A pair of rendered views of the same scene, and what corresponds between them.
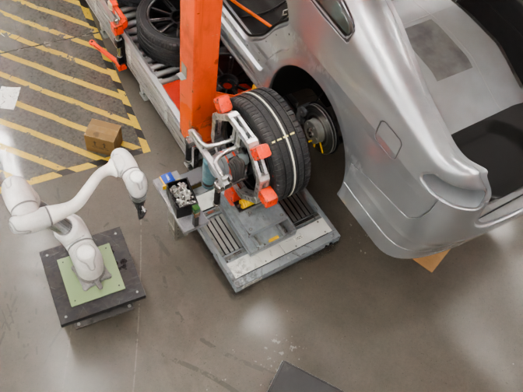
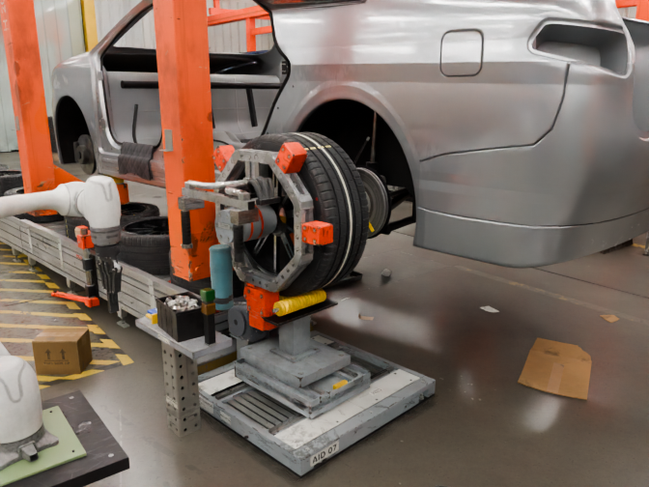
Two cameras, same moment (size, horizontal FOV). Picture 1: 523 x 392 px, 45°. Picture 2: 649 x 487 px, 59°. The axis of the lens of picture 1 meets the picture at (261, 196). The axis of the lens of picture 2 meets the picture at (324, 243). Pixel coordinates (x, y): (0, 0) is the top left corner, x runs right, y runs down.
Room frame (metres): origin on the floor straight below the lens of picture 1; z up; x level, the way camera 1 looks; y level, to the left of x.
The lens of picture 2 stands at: (-0.07, 0.07, 1.34)
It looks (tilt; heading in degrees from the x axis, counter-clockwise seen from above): 15 degrees down; 356
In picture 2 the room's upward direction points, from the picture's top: straight up
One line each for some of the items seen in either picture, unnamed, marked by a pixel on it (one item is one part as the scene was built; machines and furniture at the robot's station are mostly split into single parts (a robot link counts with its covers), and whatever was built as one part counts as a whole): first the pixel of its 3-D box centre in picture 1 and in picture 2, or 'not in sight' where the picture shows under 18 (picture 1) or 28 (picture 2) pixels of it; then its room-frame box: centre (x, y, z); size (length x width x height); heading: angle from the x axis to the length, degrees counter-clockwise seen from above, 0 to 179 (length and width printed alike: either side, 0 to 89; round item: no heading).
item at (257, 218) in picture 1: (254, 194); (294, 331); (2.27, 0.05, 0.32); 0.40 x 0.30 x 0.28; 41
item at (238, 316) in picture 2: not in sight; (271, 323); (2.54, 0.15, 0.26); 0.42 x 0.18 x 0.35; 131
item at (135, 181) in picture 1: (135, 180); (100, 200); (1.75, 0.66, 1.01); 0.13 x 0.11 x 0.16; 41
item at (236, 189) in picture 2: (230, 158); (249, 180); (2.01, 0.20, 1.03); 0.19 x 0.18 x 0.11; 131
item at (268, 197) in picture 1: (268, 197); (317, 233); (1.93, -0.04, 0.85); 0.09 x 0.08 x 0.07; 41
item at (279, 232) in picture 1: (254, 214); (300, 373); (2.24, 0.02, 0.13); 0.50 x 0.36 x 0.10; 41
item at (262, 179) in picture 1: (238, 156); (260, 219); (2.16, 0.17, 0.85); 0.54 x 0.07 x 0.54; 41
